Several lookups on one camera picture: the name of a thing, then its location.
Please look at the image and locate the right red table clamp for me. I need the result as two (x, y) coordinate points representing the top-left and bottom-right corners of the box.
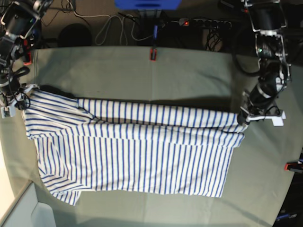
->
(284, 160), (303, 174)

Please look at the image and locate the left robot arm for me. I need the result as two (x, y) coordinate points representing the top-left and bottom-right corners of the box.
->
(237, 0), (291, 126)

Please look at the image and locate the centre red table clamp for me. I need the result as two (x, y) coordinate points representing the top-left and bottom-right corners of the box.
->
(150, 48), (157, 61)

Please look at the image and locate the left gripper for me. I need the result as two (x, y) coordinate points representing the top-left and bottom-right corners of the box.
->
(237, 91), (277, 125)

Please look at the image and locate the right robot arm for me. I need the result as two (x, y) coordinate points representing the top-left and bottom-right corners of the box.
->
(0, 0), (53, 110)

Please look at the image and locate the black round floor object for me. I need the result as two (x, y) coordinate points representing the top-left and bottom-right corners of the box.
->
(57, 23), (92, 47)

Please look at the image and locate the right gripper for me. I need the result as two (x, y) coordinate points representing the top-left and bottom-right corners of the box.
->
(0, 83), (39, 110)

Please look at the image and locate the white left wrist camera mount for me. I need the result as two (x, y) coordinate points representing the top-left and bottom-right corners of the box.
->
(245, 110), (286, 127)

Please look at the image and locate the green table cloth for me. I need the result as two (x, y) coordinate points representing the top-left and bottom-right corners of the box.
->
(0, 46), (303, 227)

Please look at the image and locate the blue plastic box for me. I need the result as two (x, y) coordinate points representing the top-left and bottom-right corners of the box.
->
(115, 0), (181, 10)

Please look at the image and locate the white plastic bin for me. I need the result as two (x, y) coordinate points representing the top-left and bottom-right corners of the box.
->
(0, 181), (56, 227)

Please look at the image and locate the white cable on floor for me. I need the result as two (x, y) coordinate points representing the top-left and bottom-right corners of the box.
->
(68, 0), (157, 47)

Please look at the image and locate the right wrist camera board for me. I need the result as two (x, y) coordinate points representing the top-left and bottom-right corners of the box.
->
(0, 106), (16, 119)

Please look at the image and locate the red table clamp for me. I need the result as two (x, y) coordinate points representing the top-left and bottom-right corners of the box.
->
(284, 160), (303, 174)
(150, 48), (157, 61)
(23, 52), (33, 66)

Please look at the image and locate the blue white striped t-shirt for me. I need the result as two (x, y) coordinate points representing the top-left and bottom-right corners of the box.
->
(23, 90), (245, 205)

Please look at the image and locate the black power strip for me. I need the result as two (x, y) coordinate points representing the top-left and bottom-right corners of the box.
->
(178, 18), (232, 29)

